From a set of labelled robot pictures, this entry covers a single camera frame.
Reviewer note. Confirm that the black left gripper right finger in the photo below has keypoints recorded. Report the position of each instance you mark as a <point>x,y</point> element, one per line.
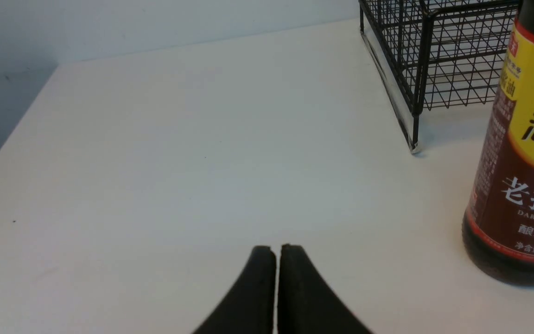
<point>306,304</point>

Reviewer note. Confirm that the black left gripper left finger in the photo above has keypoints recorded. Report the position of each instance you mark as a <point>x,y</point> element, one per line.
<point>248,306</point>

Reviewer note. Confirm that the dark soy sauce bottle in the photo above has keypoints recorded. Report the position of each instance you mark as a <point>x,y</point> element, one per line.
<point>498,223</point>

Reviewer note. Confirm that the black wire rack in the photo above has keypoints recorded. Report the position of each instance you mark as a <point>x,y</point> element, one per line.
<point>433,54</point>

